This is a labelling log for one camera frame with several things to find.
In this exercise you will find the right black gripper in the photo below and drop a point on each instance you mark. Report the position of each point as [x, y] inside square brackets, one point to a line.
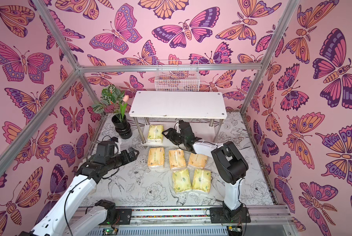
[179, 137]

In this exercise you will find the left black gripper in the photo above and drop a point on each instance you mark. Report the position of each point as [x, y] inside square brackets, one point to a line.
[125, 156]

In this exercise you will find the yellow-green tissue pack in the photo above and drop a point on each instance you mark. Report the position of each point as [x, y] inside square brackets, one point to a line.
[181, 181]
[201, 180]
[155, 135]

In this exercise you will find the orange tissue pack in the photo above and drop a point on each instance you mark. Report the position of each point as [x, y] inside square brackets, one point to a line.
[177, 159]
[156, 157]
[197, 160]

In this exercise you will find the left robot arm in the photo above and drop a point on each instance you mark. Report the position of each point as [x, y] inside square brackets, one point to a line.
[57, 222]

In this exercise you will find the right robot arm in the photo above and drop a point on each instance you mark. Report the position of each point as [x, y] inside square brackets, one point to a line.
[230, 163]

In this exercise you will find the white two-tier shelf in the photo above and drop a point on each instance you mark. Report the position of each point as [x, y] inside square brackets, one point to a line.
[166, 107]

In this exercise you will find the potted plant in black vase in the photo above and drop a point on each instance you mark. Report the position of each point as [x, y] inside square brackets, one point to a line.
[114, 101]

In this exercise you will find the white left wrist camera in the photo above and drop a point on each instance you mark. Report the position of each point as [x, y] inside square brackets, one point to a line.
[117, 141]

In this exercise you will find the white wire basket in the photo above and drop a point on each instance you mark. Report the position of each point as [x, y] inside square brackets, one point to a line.
[177, 75]

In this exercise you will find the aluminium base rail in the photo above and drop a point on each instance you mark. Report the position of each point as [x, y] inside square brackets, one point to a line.
[196, 221]

